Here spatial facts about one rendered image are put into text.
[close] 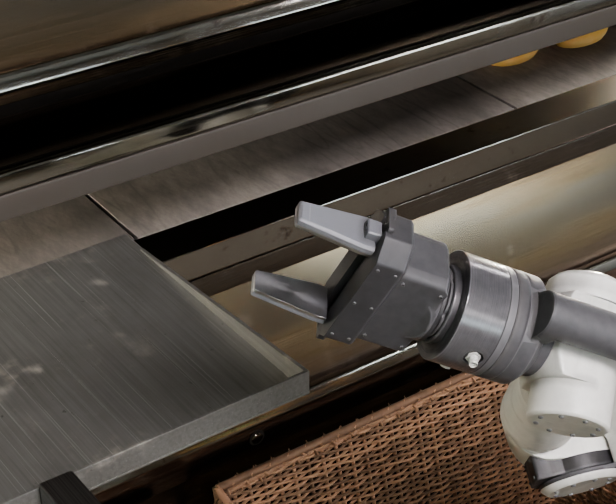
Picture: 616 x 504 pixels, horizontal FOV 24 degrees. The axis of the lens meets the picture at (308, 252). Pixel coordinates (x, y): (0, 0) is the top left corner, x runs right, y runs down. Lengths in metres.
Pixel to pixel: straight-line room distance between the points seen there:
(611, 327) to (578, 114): 0.90
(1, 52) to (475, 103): 0.78
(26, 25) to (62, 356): 0.33
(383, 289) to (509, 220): 0.94
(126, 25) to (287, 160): 0.43
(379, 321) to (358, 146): 0.79
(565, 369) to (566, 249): 0.95
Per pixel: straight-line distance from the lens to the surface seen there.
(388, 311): 1.08
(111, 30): 1.46
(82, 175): 1.34
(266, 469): 1.85
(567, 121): 1.97
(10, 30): 1.42
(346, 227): 1.05
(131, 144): 1.36
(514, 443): 1.37
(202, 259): 1.66
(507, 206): 1.98
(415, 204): 1.83
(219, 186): 1.77
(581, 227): 2.08
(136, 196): 1.76
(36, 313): 1.56
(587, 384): 1.13
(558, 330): 1.09
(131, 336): 1.51
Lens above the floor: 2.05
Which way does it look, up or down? 32 degrees down
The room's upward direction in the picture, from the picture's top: straight up
